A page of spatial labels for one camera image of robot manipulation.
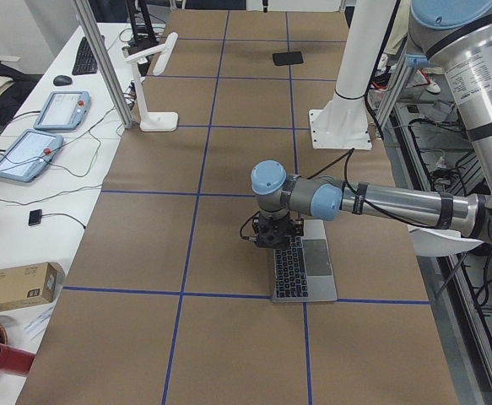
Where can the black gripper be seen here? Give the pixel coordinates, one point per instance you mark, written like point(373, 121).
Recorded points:
point(280, 231)

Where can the grey laptop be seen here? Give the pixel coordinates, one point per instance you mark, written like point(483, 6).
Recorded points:
point(303, 272)

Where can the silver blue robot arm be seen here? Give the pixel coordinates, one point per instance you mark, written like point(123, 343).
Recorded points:
point(453, 35)

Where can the black computer mouse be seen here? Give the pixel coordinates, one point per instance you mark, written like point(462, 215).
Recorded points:
point(62, 80)

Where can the white chair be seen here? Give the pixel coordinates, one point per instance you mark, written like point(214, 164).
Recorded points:
point(440, 242)

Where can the small black device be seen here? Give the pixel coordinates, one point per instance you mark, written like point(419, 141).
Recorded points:
point(35, 217)

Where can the white side table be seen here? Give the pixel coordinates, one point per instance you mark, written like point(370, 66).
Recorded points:
point(50, 181)

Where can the cardboard box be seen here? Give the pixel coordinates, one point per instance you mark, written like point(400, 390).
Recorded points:
point(28, 285)

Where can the upper blue teach pendant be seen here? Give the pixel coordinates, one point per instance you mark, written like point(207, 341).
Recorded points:
point(63, 111)

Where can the blue teach pendant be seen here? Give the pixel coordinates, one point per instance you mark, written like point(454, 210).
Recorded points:
point(63, 111)
point(29, 155)

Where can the black keyboard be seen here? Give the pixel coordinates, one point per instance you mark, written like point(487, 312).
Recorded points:
point(85, 62)

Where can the lower blue teach pendant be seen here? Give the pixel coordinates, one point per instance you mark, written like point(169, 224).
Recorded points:
point(29, 155)

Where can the red cylinder container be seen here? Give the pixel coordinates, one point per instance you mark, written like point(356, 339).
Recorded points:
point(14, 361)

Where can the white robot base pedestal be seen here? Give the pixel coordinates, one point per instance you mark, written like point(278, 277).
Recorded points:
point(343, 123)

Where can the aluminium frame post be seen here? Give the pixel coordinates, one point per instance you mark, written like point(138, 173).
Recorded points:
point(91, 31)

